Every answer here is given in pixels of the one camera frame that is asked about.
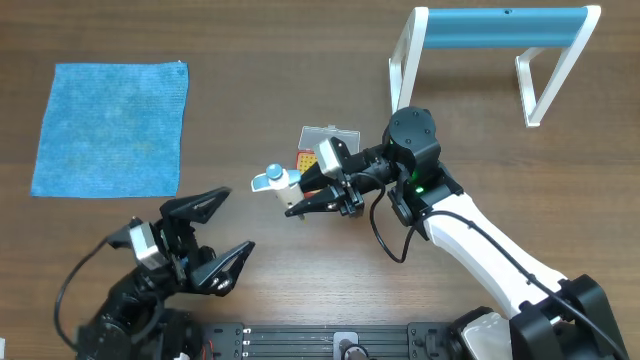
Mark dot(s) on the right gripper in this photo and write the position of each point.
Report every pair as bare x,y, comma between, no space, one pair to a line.
352,195

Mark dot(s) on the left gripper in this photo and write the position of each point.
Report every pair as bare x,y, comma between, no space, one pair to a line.
182,250

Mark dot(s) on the white pipette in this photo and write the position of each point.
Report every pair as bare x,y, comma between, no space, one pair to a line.
280,180

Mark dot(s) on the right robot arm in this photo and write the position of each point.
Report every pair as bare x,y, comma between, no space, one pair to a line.
480,245

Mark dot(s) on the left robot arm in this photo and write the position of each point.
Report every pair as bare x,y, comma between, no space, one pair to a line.
125,315

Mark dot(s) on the red and yellow tip box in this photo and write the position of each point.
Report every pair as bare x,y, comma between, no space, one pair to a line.
330,137

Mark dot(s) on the blue cloth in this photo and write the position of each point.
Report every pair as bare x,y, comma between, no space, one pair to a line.
110,130

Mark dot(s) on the white and blue stand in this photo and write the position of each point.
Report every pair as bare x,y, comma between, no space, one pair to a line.
500,27

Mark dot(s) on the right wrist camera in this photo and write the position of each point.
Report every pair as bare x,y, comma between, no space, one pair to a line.
327,157

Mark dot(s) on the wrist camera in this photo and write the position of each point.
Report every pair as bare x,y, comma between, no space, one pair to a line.
147,245
327,157

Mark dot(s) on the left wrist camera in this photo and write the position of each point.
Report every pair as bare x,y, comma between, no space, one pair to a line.
147,245

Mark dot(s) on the mounting rail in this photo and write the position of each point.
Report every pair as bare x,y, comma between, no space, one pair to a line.
300,342

